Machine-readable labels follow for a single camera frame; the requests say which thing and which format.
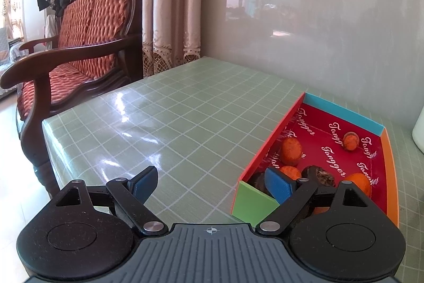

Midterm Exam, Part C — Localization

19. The large carrot piece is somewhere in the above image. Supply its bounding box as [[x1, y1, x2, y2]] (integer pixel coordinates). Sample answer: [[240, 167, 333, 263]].
[[281, 137, 303, 166]]

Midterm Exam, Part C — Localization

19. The beige lace curtain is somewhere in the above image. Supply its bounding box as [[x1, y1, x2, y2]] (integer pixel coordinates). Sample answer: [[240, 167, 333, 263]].
[[142, 0, 203, 78]]

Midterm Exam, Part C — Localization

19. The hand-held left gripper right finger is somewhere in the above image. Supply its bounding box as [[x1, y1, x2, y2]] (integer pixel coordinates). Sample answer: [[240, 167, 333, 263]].
[[256, 167, 372, 235]]

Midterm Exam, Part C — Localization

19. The colourful cardboard box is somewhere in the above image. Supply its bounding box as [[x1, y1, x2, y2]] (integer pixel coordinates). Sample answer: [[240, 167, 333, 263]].
[[231, 92, 400, 227]]

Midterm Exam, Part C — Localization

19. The white thermos jug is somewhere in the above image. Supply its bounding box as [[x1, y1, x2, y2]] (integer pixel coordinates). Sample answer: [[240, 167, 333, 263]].
[[412, 109, 424, 151]]

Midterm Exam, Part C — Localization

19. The small carrot piece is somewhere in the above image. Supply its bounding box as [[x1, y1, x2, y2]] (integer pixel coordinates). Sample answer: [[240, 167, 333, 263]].
[[343, 132, 360, 151]]

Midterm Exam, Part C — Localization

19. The dark water chestnut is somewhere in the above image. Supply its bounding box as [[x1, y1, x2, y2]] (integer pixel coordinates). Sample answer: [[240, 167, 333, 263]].
[[301, 166, 336, 188], [248, 171, 275, 199]]

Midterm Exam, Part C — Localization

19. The wooden chair with orange cushion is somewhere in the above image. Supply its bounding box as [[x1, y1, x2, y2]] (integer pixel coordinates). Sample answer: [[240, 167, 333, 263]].
[[0, 0, 146, 199]]

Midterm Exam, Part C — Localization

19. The grey patterned sofa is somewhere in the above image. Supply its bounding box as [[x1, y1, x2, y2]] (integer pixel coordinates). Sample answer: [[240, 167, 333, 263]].
[[0, 26, 25, 101]]

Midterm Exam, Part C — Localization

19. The white hanging cloth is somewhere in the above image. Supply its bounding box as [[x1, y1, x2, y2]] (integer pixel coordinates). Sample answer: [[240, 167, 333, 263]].
[[45, 14, 59, 48]]

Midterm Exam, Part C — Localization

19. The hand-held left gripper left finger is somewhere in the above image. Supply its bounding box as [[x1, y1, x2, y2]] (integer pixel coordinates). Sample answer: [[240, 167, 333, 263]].
[[52, 166, 168, 236]]

